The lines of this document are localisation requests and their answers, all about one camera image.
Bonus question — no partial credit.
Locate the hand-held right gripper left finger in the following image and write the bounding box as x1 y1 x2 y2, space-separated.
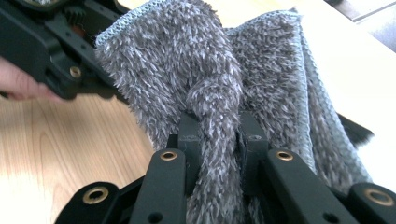
167 111 204 198

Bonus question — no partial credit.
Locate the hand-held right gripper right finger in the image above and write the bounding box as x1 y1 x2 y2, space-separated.
237 111 271 198

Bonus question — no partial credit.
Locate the grey fluffy cloth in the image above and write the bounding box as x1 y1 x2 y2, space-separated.
94 0 375 224

